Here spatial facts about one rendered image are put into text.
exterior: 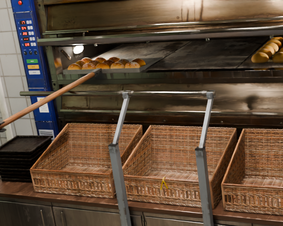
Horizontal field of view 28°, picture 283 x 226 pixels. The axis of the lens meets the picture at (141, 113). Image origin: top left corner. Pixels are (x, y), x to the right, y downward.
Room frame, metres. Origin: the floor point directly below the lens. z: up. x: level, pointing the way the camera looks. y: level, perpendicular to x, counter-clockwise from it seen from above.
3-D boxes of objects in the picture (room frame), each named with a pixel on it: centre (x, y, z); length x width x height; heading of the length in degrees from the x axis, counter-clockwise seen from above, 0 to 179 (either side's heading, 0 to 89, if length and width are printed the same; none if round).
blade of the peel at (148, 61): (3.60, 0.14, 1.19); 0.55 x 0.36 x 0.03; 63
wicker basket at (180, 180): (2.93, -0.17, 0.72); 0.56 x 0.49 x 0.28; 61
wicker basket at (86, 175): (3.21, 0.36, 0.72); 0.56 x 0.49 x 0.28; 63
